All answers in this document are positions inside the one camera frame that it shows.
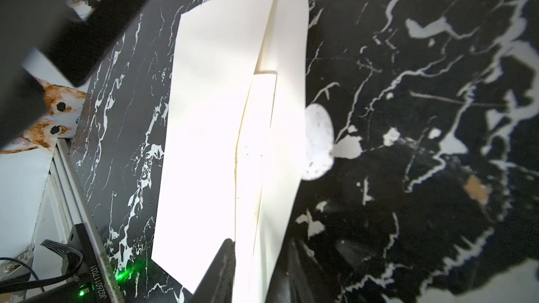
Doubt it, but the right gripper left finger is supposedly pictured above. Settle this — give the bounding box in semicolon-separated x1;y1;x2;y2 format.
190;238;236;303

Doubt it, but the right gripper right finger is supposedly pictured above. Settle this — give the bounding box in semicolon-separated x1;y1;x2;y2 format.
266;239;316;302

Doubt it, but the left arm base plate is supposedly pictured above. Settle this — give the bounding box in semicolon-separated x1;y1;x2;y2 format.
15;223;124;302

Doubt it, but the white envelope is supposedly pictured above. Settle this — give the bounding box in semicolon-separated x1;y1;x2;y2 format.
152;0;309;302

